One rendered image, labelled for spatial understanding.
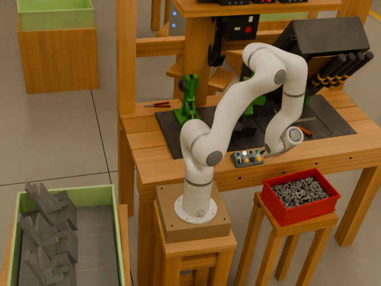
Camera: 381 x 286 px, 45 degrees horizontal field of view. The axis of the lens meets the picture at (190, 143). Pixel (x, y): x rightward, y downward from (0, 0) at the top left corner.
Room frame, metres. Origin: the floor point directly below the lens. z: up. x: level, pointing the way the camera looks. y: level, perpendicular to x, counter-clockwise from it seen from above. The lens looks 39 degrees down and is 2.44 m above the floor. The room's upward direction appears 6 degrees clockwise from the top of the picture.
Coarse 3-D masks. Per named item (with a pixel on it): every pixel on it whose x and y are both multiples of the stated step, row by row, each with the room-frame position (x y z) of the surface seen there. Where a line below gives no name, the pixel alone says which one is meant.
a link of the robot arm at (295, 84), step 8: (248, 48) 1.61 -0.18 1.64; (256, 48) 1.59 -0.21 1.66; (272, 48) 1.63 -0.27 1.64; (248, 56) 1.57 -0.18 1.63; (280, 56) 1.61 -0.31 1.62; (288, 56) 1.60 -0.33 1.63; (296, 56) 1.61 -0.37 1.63; (248, 64) 1.56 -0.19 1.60; (288, 64) 1.59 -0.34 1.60; (296, 64) 1.59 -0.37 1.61; (304, 64) 1.61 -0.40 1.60; (288, 72) 1.58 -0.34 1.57; (296, 72) 1.58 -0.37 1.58; (304, 72) 1.60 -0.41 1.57; (288, 80) 1.60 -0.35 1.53; (296, 80) 1.59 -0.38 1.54; (304, 80) 1.60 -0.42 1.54; (288, 88) 1.60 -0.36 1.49; (296, 88) 1.59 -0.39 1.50; (304, 88) 1.61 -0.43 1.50
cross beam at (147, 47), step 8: (264, 32) 2.57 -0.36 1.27; (272, 32) 2.59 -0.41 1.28; (280, 32) 2.60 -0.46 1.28; (136, 40) 2.29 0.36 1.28; (144, 40) 2.30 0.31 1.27; (152, 40) 2.31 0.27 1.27; (160, 40) 2.32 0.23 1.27; (168, 40) 2.33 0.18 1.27; (176, 40) 2.35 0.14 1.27; (184, 40) 2.37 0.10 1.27; (224, 40) 2.45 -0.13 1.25; (240, 40) 2.49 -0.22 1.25; (248, 40) 2.51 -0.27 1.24; (256, 40) 2.53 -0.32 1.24; (264, 40) 2.55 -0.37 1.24; (272, 40) 2.57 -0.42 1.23; (136, 48) 2.26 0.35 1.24; (144, 48) 2.28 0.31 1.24; (152, 48) 2.30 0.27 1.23; (160, 48) 2.32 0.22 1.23; (168, 48) 2.33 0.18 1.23; (176, 48) 2.35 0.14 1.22; (224, 48) 2.46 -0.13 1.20; (232, 48) 2.48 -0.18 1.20; (240, 48) 2.50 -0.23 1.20; (136, 56) 2.27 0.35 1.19; (144, 56) 2.28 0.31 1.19
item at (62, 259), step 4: (52, 256) 1.08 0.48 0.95; (56, 256) 1.08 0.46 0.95; (60, 256) 1.08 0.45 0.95; (64, 256) 1.08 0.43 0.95; (52, 260) 1.06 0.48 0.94; (56, 260) 1.07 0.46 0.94; (60, 260) 1.07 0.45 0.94; (64, 260) 1.07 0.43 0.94; (68, 260) 1.07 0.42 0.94; (60, 264) 1.06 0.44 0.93; (64, 264) 1.06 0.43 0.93; (68, 264) 1.06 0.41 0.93
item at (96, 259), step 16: (80, 208) 1.42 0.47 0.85; (96, 208) 1.44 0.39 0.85; (80, 224) 1.33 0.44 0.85; (96, 224) 1.34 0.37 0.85; (112, 224) 1.35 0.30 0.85; (80, 240) 1.25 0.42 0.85; (96, 240) 1.26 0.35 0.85; (112, 240) 1.27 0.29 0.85; (80, 256) 1.16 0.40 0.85; (96, 256) 1.17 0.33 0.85; (112, 256) 1.18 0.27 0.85; (32, 272) 1.06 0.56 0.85; (80, 272) 1.09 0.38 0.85; (96, 272) 1.10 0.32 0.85; (112, 272) 1.10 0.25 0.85
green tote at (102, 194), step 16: (80, 192) 1.44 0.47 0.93; (96, 192) 1.46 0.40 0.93; (112, 192) 1.44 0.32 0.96; (16, 208) 1.29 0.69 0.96; (32, 208) 1.38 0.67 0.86; (112, 208) 1.45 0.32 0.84; (16, 224) 1.20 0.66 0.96; (16, 240) 1.15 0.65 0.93; (16, 256) 1.09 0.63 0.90; (16, 272) 1.04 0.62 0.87
